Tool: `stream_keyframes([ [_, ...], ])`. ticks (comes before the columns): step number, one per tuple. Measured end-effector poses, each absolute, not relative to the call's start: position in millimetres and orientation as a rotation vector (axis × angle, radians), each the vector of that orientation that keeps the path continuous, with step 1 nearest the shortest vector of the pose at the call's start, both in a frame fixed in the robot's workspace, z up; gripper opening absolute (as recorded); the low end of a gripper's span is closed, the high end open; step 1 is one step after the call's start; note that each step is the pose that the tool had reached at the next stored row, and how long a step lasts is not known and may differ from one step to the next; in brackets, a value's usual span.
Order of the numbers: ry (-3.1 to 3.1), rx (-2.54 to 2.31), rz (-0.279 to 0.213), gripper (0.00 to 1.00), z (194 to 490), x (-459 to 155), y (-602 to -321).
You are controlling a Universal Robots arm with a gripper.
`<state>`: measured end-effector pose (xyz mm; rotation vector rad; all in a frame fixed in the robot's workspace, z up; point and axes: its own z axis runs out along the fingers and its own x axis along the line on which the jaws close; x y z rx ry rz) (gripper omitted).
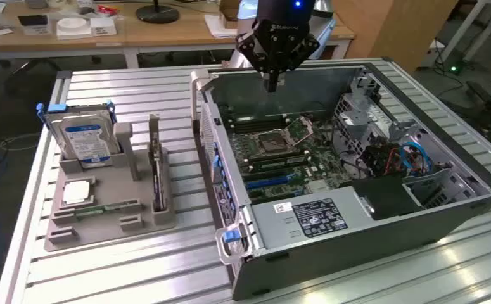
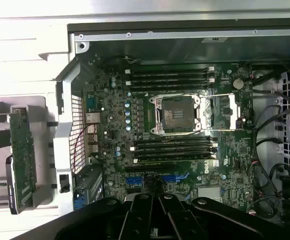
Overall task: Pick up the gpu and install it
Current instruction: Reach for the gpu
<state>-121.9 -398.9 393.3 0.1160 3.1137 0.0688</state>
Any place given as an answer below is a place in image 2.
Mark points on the silver socket cover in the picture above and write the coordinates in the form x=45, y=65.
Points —
x=205, y=115

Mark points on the grey parts rack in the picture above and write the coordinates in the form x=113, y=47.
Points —
x=45, y=112

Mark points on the black open PC case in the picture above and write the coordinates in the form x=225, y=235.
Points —
x=159, y=50

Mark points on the metal socket locking lever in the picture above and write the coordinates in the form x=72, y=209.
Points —
x=219, y=95

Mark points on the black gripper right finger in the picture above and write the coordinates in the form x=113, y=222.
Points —
x=174, y=217

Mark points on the green Dell motherboard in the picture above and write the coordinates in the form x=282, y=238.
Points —
x=229, y=155

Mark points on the green RAM stick labelled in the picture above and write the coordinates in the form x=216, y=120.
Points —
x=172, y=160

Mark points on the silver coin battery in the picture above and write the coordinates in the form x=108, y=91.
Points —
x=238, y=84

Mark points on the black expansion slot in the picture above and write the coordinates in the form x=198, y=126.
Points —
x=149, y=167

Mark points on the CPU socket metal frame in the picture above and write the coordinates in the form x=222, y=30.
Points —
x=177, y=112

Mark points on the blue expansion slot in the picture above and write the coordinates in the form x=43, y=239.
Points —
x=133, y=181

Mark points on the silver chipset heatsink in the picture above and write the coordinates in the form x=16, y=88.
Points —
x=209, y=194

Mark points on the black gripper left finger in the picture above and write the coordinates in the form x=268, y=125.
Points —
x=134, y=217

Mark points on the black RAM slot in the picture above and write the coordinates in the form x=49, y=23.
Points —
x=169, y=87
x=169, y=82
x=172, y=147
x=169, y=76
x=172, y=141
x=172, y=152
x=169, y=70

